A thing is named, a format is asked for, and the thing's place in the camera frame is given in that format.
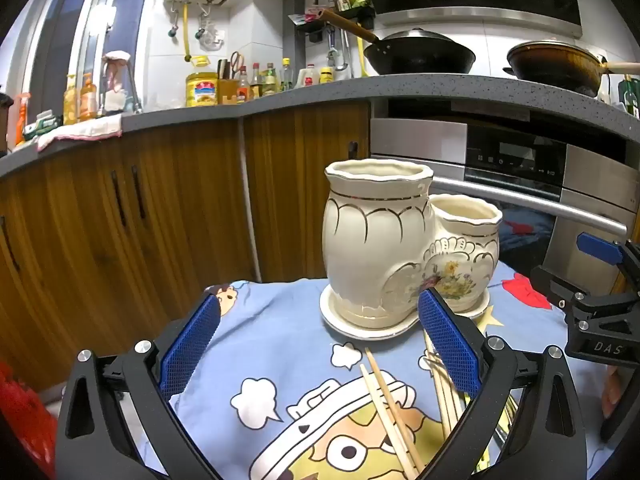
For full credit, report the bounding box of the large yellow oil bottle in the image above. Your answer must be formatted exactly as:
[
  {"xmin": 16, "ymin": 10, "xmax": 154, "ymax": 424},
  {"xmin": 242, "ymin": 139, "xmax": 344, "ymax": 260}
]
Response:
[{"xmin": 186, "ymin": 56, "xmax": 219, "ymax": 107}]

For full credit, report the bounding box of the wooden chopstick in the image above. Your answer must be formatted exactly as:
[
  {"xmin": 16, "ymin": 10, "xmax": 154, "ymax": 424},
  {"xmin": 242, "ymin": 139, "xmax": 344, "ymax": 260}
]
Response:
[
  {"xmin": 364, "ymin": 347, "xmax": 426, "ymax": 473},
  {"xmin": 360, "ymin": 364, "xmax": 418, "ymax": 480},
  {"xmin": 429, "ymin": 355, "xmax": 466, "ymax": 428},
  {"xmin": 422, "ymin": 330, "xmax": 453, "ymax": 441}
]

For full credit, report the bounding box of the small yellow oil bottle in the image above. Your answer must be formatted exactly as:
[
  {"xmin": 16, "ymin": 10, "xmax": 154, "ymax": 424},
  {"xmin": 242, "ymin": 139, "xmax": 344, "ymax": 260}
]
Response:
[
  {"xmin": 63, "ymin": 74, "xmax": 81, "ymax": 126},
  {"xmin": 80, "ymin": 72, "xmax": 98, "ymax": 121}
]

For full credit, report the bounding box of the stainless steel built-in oven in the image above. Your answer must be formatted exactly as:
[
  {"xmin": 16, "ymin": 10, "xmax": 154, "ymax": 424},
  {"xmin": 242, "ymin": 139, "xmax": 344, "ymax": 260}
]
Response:
[{"xmin": 369, "ymin": 117, "xmax": 628, "ymax": 281}]

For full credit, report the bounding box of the wooden kitchen cabinet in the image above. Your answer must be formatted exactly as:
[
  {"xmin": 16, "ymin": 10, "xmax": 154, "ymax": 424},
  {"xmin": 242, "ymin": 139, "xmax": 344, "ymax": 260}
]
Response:
[{"xmin": 0, "ymin": 102, "xmax": 372, "ymax": 391}]

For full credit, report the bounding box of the black wok with wooden handle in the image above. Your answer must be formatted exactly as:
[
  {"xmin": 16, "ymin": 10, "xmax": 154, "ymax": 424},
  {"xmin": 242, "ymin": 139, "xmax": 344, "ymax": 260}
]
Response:
[{"xmin": 320, "ymin": 9, "xmax": 477, "ymax": 75}]

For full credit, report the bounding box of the cartoon printed cloth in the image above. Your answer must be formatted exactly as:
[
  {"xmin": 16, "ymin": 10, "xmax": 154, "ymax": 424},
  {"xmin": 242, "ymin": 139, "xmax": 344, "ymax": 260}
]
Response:
[{"xmin": 172, "ymin": 260, "xmax": 616, "ymax": 480}]

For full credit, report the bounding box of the cream ceramic utensil holder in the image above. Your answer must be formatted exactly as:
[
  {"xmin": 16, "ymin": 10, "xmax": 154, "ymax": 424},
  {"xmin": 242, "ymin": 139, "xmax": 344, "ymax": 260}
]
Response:
[{"xmin": 320, "ymin": 158, "xmax": 502, "ymax": 342}]

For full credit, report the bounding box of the pink and white towel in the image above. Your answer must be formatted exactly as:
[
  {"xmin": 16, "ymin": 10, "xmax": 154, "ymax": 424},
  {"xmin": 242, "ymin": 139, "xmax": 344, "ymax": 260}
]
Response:
[{"xmin": 37, "ymin": 114, "xmax": 123, "ymax": 151}]

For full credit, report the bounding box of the green bottle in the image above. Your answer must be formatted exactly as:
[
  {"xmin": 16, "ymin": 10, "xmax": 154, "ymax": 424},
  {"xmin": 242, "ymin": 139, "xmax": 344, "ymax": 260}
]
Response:
[{"xmin": 620, "ymin": 75, "xmax": 640, "ymax": 118}]

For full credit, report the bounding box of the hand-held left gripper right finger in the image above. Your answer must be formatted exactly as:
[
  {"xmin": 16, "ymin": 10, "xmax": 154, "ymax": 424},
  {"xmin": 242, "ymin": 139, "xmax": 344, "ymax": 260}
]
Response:
[{"xmin": 417, "ymin": 287, "xmax": 590, "ymax": 480}]

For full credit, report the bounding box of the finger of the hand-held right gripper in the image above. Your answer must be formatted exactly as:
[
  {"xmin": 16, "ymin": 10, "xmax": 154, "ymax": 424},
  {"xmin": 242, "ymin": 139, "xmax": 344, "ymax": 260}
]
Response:
[
  {"xmin": 576, "ymin": 232, "xmax": 640, "ymax": 281},
  {"xmin": 531, "ymin": 266, "xmax": 591, "ymax": 311}
]

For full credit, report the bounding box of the faucet with draped cloth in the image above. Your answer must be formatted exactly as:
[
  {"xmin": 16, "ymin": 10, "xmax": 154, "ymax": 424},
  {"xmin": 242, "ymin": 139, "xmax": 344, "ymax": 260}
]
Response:
[{"xmin": 100, "ymin": 51, "xmax": 143, "ymax": 116}]

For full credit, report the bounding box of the person's right hand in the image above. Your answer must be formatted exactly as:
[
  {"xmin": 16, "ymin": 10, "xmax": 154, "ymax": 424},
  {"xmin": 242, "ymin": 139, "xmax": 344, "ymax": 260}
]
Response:
[{"xmin": 601, "ymin": 365, "xmax": 623, "ymax": 418}]

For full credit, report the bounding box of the brown frying pan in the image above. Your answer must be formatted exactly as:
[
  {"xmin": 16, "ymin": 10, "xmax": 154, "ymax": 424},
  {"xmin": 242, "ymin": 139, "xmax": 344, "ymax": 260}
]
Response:
[{"xmin": 502, "ymin": 41, "xmax": 640, "ymax": 98}]

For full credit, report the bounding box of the red plastic bag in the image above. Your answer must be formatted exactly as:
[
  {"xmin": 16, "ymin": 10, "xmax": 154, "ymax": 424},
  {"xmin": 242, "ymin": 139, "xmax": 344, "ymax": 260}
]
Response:
[{"xmin": 0, "ymin": 360, "xmax": 56, "ymax": 478}]

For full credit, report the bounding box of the wooden knife block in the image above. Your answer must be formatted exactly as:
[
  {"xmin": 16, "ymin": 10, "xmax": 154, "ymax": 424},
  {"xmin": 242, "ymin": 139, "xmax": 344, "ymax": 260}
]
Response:
[{"xmin": 217, "ymin": 51, "xmax": 246, "ymax": 106}]

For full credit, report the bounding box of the black wall spice rack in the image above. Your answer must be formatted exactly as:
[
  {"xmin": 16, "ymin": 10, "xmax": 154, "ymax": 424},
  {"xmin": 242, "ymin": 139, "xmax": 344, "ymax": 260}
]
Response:
[{"xmin": 295, "ymin": 5, "xmax": 376, "ymax": 43}]

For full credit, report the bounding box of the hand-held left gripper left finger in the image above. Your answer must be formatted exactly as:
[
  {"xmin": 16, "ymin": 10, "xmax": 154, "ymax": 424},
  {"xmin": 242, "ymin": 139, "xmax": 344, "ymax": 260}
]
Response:
[{"xmin": 55, "ymin": 291, "xmax": 223, "ymax": 480}]

